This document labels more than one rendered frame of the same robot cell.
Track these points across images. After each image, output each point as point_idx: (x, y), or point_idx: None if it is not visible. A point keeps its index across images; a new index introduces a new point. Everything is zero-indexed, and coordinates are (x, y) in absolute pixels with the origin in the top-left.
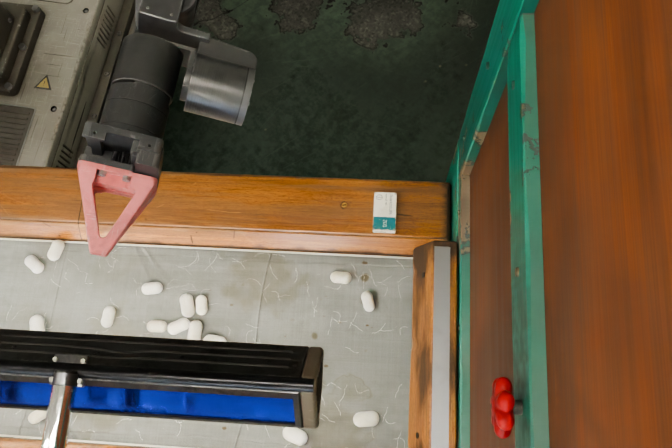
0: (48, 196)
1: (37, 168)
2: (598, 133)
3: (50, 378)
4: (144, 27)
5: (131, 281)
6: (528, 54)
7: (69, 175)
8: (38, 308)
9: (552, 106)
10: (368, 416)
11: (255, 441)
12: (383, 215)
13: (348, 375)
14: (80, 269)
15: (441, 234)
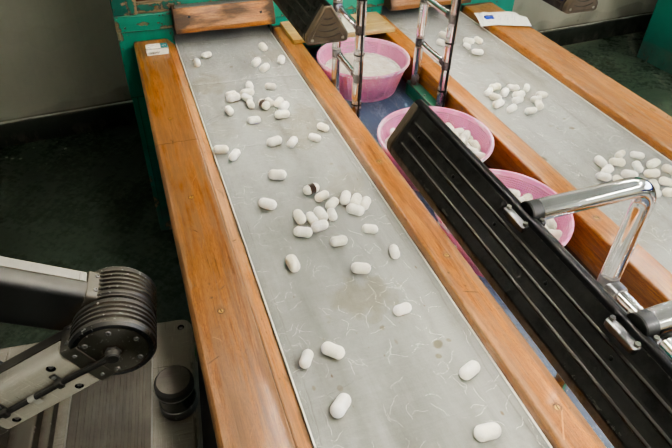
0: (183, 155)
1: (162, 166)
2: None
3: None
4: None
5: (228, 122)
6: None
7: (163, 151)
8: (263, 149)
9: None
10: (261, 43)
11: (291, 71)
12: (159, 45)
13: (245, 56)
14: (229, 141)
15: (164, 39)
